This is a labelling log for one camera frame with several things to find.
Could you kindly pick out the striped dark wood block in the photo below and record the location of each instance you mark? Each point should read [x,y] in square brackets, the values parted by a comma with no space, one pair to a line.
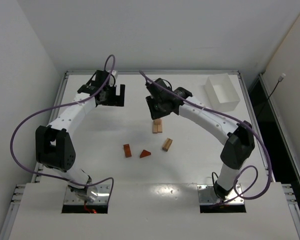
[167,144]

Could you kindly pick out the white translucent plastic bin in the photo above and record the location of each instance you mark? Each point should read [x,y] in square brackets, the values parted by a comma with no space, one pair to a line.
[221,93]

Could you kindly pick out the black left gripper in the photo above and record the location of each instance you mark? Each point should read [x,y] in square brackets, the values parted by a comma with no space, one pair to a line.
[113,100]

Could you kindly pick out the small pale wood cube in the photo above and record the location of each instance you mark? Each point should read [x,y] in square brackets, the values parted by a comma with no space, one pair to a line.
[157,121]

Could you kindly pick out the orange triangle wood block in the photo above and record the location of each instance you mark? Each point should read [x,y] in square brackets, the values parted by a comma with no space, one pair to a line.
[144,154]

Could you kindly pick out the pale long wood block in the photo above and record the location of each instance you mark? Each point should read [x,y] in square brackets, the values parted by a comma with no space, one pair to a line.
[160,127]

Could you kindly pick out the engraved long wood block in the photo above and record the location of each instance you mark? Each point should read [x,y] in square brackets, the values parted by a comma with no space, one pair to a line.
[154,128]

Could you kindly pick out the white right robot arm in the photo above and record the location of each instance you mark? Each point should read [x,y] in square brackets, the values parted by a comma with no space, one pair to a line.
[236,139]

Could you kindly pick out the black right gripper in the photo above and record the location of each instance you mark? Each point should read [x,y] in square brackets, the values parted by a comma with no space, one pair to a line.
[154,107]

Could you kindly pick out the hanging black cable connector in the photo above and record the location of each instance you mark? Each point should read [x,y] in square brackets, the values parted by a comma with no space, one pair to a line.
[279,80]

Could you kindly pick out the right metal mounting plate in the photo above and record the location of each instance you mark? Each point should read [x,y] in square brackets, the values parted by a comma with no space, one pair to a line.
[207,197]

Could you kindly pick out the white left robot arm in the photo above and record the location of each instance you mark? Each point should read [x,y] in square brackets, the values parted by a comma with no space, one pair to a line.
[54,148]

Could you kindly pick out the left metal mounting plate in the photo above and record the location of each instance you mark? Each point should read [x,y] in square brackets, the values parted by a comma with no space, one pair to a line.
[93,195]

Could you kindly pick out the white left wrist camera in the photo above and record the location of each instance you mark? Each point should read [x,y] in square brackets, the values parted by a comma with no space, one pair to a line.
[113,78]

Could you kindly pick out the metal mounting plate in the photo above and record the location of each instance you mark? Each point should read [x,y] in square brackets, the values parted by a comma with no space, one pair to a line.
[93,195]
[207,197]

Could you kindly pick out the orange arch wood block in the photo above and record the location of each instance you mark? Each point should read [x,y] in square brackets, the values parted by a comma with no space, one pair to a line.
[127,150]

